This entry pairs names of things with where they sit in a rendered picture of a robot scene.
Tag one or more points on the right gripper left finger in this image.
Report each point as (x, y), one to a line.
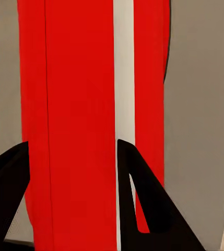
(14, 179)

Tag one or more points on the radio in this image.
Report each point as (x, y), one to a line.
(91, 72)

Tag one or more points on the coffee table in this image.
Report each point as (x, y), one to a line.
(193, 115)

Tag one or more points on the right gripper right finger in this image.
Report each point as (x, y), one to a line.
(168, 231)

